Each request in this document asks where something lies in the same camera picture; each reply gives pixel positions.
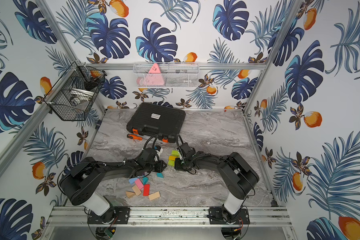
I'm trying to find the green block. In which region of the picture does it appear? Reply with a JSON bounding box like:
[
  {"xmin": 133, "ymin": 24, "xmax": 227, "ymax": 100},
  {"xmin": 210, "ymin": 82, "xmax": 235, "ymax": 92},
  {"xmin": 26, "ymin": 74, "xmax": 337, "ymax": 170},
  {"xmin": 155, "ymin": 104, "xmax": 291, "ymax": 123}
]
[
  {"xmin": 171, "ymin": 150, "xmax": 180, "ymax": 157},
  {"xmin": 168, "ymin": 160, "xmax": 175, "ymax": 167}
]

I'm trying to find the yellow block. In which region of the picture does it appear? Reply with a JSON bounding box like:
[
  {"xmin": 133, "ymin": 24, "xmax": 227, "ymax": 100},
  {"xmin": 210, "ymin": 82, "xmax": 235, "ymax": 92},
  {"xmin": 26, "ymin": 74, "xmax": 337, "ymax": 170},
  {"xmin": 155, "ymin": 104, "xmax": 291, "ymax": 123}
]
[{"xmin": 169, "ymin": 156, "xmax": 178, "ymax": 161}]

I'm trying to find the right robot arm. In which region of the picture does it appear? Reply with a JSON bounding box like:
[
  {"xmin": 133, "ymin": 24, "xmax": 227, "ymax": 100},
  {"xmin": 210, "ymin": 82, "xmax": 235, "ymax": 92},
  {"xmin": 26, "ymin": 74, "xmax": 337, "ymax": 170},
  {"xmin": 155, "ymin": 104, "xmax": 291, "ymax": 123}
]
[{"xmin": 175, "ymin": 143, "xmax": 260, "ymax": 216}]

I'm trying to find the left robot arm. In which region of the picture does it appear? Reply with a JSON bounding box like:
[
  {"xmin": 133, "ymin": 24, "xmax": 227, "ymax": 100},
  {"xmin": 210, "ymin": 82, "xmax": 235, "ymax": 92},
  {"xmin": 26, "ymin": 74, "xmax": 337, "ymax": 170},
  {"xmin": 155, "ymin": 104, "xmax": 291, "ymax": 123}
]
[{"xmin": 59, "ymin": 146, "xmax": 167, "ymax": 217}]

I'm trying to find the small teal block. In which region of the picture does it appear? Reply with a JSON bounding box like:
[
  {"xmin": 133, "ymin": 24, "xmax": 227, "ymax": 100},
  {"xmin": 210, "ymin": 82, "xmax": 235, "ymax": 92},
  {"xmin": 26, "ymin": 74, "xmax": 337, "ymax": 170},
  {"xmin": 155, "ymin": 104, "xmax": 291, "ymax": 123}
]
[{"xmin": 143, "ymin": 177, "xmax": 149, "ymax": 185}]

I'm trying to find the pink block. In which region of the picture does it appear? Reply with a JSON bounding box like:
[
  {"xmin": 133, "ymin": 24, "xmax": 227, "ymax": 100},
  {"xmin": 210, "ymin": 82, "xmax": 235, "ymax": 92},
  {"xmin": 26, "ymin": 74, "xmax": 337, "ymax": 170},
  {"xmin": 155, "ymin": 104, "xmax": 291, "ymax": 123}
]
[{"xmin": 135, "ymin": 179, "xmax": 144, "ymax": 190}]

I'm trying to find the light blue block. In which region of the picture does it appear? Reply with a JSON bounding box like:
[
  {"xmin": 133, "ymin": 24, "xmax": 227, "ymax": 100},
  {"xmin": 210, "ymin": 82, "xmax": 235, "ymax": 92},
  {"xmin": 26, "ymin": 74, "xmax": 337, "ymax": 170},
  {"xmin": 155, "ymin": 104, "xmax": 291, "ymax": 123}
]
[{"xmin": 129, "ymin": 178, "xmax": 138, "ymax": 185}]

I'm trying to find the red block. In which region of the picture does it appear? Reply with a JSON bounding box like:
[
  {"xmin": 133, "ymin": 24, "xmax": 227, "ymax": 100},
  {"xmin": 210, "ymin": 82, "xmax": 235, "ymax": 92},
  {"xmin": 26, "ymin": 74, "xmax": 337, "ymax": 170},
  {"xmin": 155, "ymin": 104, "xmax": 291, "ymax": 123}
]
[{"xmin": 143, "ymin": 184, "xmax": 150, "ymax": 197}]

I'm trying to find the natural wood rectangular block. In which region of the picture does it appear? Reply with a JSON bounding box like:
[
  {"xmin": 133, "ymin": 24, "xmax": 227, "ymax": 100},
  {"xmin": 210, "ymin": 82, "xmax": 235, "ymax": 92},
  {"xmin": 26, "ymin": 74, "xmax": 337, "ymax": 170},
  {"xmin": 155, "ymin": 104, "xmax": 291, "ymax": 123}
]
[{"xmin": 149, "ymin": 192, "xmax": 161, "ymax": 201}]

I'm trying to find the natural wood triangle block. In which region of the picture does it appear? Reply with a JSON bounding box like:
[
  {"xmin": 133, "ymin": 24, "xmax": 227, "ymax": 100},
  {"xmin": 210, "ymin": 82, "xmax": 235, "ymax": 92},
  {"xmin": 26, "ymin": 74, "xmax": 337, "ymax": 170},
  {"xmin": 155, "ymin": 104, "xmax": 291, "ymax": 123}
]
[{"xmin": 126, "ymin": 191, "xmax": 136, "ymax": 199}]

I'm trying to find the black plastic tool case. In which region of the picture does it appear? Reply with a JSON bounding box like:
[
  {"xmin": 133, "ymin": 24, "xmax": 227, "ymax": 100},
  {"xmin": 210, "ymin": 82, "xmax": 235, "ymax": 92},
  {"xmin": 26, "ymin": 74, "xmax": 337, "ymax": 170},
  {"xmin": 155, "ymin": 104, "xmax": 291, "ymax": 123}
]
[{"xmin": 127, "ymin": 103, "xmax": 186, "ymax": 143}]

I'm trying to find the pink triangle card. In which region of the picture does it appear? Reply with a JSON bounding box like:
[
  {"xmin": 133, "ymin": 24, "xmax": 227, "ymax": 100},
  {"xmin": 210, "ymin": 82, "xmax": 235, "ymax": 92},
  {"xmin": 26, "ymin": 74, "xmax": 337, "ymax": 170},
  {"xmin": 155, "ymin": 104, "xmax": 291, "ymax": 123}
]
[{"xmin": 144, "ymin": 63, "xmax": 165, "ymax": 87}]

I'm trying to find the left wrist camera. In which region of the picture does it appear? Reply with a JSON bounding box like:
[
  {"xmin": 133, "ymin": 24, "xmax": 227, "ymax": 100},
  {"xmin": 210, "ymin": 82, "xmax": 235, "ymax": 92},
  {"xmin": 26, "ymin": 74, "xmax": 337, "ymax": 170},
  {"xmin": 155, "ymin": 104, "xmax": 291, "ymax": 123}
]
[{"xmin": 154, "ymin": 146, "xmax": 163, "ymax": 156}]

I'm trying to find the orange handled screwdriver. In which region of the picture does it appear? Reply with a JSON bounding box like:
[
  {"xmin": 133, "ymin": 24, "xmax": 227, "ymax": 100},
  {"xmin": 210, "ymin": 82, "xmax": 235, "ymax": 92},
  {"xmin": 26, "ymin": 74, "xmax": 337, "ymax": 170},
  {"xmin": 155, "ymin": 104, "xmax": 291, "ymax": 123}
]
[{"xmin": 127, "ymin": 134, "xmax": 149, "ymax": 141}]

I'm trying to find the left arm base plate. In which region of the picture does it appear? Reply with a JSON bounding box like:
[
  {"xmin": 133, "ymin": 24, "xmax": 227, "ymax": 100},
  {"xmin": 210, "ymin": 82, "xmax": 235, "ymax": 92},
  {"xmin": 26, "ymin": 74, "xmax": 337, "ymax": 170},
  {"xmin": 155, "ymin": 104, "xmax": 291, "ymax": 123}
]
[{"xmin": 87, "ymin": 206, "xmax": 131, "ymax": 225}]

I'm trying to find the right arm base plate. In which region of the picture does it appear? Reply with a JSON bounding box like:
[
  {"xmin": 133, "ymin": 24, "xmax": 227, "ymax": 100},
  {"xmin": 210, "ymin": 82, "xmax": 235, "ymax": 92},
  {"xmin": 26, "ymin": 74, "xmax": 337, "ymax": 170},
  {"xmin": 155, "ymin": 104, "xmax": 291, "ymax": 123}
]
[{"xmin": 206, "ymin": 207, "xmax": 250, "ymax": 225}]

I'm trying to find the white mesh wall basket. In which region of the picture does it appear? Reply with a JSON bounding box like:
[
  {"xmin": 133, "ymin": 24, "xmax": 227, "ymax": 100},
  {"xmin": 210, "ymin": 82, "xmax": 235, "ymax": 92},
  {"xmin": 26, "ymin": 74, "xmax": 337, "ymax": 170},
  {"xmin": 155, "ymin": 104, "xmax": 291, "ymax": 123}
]
[{"xmin": 133, "ymin": 62, "xmax": 200, "ymax": 88}]

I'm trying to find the black wire basket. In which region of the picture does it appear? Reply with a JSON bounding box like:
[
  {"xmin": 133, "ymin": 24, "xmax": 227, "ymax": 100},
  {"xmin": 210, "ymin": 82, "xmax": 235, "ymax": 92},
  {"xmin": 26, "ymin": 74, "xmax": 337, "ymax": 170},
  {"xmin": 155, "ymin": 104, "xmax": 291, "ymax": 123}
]
[{"xmin": 43, "ymin": 62, "xmax": 107, "ymax": 122}]

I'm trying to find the aluminium front rail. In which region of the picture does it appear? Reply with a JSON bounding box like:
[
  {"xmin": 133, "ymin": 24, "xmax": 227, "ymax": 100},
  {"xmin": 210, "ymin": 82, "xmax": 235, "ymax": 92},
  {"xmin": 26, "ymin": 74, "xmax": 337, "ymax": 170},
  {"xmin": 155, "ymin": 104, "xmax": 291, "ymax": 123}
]
[{"xmin": 47, "ymin": 207, "xmax": 292, "ymax": 228}]

